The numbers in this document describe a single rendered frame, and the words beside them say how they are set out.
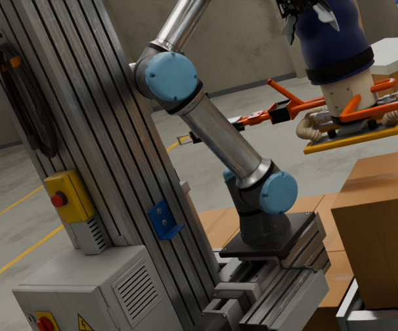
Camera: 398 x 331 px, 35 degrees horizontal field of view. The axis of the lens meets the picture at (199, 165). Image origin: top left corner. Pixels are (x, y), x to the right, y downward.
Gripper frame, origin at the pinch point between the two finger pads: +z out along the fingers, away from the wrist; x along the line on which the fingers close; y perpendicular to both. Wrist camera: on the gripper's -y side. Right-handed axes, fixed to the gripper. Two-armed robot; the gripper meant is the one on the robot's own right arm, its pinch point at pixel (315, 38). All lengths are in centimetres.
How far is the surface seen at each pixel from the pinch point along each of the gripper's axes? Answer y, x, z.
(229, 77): -613, -490, 128
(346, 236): -10, -18, 68
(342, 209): -10, -16, 58
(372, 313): -2, -13, 93
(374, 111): -10.8, 4.7, 27.2
